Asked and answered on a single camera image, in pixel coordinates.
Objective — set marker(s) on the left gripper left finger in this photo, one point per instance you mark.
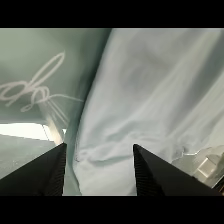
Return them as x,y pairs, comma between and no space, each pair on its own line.
46,176

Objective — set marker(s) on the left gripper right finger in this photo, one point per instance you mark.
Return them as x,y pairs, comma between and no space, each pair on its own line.
156,178

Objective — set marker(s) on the light blue shirt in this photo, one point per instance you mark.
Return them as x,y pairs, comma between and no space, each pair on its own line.
146,93

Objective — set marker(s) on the silver frame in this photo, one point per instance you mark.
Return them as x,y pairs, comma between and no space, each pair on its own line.
206,166

